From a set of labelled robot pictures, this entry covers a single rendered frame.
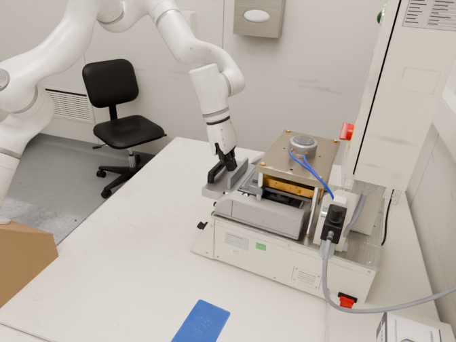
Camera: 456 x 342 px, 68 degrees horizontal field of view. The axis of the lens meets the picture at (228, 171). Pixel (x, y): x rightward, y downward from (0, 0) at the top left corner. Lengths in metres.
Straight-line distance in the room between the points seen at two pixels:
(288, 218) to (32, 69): 0.82
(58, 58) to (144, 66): 1.76
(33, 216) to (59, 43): 0.63
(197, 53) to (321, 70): 1.51
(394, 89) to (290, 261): 0.52
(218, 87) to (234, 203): 0.33
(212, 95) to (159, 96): 1.90
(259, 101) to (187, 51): 1.58
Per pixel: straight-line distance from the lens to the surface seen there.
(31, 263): 1.14
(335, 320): 0.97
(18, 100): 1.11
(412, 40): 0.72
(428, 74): 0.73
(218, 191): 1.02
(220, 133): 1.00
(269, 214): 0.91
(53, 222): 1.36
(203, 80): 0.98
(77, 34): 1.17
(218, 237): 1.03
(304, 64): 2.46
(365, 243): 0.99
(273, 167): 0.88
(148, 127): 2.66
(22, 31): 3.54
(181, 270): 1.08
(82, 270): 1.14
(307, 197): 0.93
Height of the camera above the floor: 1.54
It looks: 30 degrees down
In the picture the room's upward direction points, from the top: 3 degrees clockwise
